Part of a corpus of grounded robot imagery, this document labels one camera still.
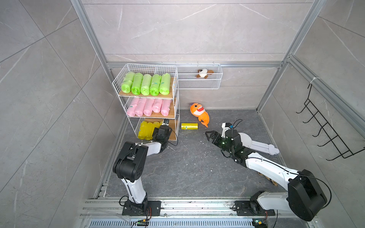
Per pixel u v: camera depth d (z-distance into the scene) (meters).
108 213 0.73
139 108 0.84
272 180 0.50
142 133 0.98
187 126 1.05
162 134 0.76
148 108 0.83
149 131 1.00
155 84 0.70
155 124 1.04
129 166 0.48
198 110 1.10
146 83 0.70
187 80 1.02
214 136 0.74
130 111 0.82
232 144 0.63
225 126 0.76
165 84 0.71
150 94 0.70
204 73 0.87
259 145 0.95
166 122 0.86
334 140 0.63
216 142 0.74
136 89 0.69
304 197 0.41
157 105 0.83
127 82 0.72
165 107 0.83
